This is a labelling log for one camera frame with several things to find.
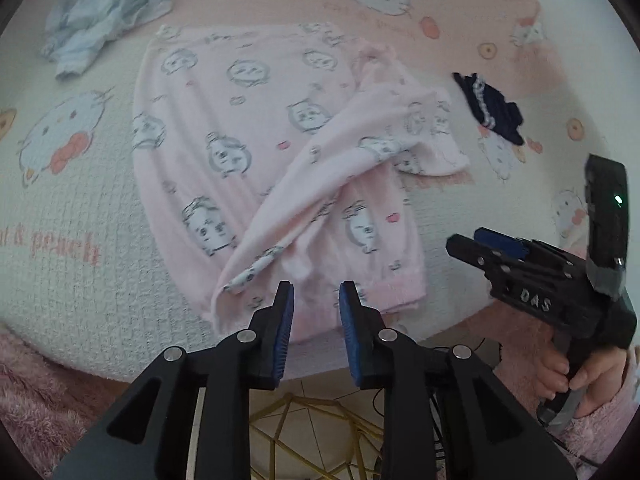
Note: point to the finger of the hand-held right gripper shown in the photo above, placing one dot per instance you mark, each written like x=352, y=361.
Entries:
x=500, y=244
x=470, y=255

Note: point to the cat printed blanket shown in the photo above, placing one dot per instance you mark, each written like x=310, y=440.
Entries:
x=75, y=210

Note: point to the dark striped shorts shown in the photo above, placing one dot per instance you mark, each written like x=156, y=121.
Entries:
x=492, y=105

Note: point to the pink printed pants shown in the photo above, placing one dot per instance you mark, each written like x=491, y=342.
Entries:
x=225, y=110

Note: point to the light blue printed garment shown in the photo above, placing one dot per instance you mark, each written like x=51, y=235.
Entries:
x=100, y=20

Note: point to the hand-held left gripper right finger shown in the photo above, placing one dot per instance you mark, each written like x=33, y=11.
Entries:
x=347, y=335

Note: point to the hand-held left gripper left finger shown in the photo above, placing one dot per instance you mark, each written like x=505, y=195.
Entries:
x=285, y=335

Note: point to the person's right hand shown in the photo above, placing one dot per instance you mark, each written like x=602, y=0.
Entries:
x=597, y=375

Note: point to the pink fluffy blanket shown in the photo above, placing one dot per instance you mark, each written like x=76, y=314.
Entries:
x=40, y=400

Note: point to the person's right forearm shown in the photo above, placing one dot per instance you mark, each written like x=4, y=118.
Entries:
x=610, y=430

